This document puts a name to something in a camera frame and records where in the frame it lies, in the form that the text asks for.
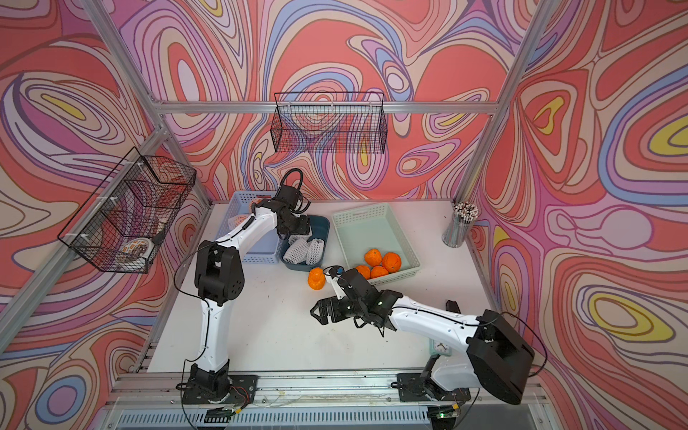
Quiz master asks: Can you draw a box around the white foam net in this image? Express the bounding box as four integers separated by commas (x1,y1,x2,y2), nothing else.
282,238,309,264
306,238,325,266

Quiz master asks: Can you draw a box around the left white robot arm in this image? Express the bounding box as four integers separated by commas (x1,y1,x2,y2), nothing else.
184,185,310,403

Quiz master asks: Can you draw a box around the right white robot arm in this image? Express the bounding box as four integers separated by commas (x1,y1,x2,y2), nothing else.
309,266,535,405

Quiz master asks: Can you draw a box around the dark teal plastic tray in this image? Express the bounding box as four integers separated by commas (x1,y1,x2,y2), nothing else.
281,215,331,272

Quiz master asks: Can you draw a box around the lavender perforated plastic basket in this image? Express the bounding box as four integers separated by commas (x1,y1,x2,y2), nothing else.
216,190,292,265

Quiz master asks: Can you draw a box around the mint green perforated basket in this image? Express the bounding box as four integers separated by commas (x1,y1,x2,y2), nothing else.
331,202,421,286

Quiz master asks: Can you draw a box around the small mint alarm clock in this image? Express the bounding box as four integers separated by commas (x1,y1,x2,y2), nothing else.
430,340,453,357

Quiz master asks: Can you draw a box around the black stapler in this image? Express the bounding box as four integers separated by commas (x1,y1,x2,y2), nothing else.
445,300,462,314

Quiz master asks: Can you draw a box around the metal cup of pencils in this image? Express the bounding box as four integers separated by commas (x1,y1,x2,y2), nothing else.
442,202,479,248

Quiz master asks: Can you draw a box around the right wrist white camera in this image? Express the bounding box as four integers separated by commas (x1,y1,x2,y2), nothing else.
323,265,345,299

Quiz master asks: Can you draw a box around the black wire basket back wall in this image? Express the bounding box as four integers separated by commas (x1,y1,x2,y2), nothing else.
270,91,388,155

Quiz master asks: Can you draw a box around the black wire basket wall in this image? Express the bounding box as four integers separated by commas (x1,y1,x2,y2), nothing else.
57,149,196,274
270,91,388,155

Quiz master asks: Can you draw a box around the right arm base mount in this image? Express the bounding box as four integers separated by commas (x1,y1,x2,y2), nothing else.
390,373,472,405

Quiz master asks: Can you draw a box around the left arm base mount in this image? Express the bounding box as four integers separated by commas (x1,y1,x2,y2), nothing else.
182,370,258,406

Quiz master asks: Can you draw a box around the black wire basket left wall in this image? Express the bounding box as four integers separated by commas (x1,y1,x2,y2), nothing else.
57,149,196,274

